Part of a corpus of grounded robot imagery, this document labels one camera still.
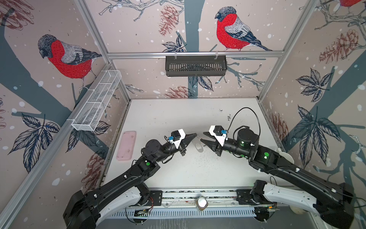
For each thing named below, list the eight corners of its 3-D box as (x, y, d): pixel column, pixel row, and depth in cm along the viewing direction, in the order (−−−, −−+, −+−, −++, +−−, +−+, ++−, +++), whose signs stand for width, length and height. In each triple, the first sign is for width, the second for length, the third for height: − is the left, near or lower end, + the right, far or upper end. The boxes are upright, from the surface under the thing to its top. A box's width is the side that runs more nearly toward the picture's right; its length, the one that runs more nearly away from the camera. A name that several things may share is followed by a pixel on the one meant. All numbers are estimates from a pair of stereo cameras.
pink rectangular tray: (117, 161, 89) (115, 159, 87) (124, 134, 102) (122, 131, 100) (132, 160, 90) (130, 158, 87) (137, 133, 103) (135, 130, 100)
